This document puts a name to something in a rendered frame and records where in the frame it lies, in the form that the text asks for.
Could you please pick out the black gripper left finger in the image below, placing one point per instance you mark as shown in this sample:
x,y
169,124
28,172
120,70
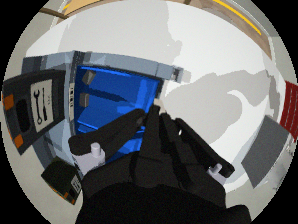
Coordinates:
x,y
92,149

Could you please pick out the blue bin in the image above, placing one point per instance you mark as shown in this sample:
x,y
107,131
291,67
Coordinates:
x,y
111,95
132,145

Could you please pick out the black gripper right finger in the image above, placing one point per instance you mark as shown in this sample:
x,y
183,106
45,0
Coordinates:
x,y
191,158

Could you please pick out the grey shelf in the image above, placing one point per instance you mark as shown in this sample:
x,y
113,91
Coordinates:
x,y
55,141

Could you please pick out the olive green case with orange latches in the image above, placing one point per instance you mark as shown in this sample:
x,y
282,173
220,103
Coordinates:
x,y
64,179

